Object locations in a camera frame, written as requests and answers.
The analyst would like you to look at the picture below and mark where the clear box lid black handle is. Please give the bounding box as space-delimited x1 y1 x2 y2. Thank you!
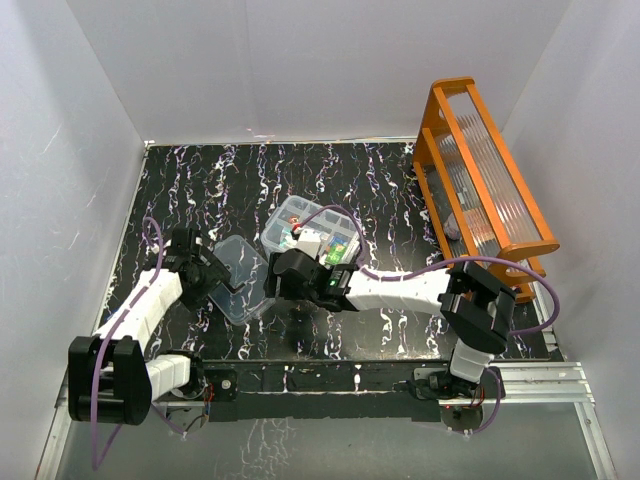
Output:
210 235 275 326

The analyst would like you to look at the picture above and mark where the green small box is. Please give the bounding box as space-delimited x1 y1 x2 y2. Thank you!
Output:
324 237 350 265

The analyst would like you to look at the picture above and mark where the clear compartment tray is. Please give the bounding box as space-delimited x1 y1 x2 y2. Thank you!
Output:
260 194 361 266

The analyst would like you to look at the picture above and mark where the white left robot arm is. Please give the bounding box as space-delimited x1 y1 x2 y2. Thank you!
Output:
67 228 248 425

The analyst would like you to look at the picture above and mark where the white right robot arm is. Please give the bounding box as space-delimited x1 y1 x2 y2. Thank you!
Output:
264 249 516 397

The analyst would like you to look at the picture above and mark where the orange wooden rack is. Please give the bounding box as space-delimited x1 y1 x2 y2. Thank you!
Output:
413 77 559 302

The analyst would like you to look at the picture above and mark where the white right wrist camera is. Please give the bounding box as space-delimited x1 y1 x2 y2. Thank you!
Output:
291 226 323 259

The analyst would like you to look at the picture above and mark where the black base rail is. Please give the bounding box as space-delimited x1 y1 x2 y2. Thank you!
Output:
149 359 506 424

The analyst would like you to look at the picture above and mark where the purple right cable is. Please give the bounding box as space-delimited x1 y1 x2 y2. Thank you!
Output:
294 204 562 435

